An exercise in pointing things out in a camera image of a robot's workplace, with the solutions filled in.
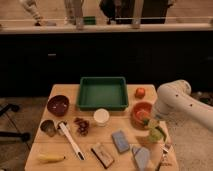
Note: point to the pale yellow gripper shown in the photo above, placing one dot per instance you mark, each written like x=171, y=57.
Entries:
x=153, y=123

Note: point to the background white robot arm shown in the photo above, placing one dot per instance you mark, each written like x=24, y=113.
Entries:
x=31, y=7

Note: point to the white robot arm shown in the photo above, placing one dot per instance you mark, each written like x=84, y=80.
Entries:
x=175, y=96

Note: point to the green plastic cup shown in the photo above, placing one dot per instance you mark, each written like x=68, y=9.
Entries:
x=155, y=135

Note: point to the white cup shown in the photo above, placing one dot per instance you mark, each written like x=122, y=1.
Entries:
x=101, y=117

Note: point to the metal cup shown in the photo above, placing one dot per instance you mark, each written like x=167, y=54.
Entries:
x=48, y=127

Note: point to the orange bowl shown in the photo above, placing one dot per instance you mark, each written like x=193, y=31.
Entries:
x=141, y=114

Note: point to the metal fork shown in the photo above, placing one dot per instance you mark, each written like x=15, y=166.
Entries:
x=166, y=149

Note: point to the blue grey cloth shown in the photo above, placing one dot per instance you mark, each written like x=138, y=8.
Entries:
x=141, y=156

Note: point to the blue sponge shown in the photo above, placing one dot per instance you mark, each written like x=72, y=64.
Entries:
x=120, y=141

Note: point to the wooden block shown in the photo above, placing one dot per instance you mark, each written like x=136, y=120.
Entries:
x=101, y=153

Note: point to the green plastic tray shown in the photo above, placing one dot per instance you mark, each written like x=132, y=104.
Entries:
x=102, y=92

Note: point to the brown dried food pile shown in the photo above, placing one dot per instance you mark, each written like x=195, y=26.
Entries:
x=83, y=126

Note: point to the dark red bowl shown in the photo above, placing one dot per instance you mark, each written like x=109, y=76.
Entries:
x=58, y=105

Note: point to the yellow banana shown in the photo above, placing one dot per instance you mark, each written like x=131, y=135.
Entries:
x=50, y=158

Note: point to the small green box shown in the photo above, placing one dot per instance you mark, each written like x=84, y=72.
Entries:
x=89, y=20

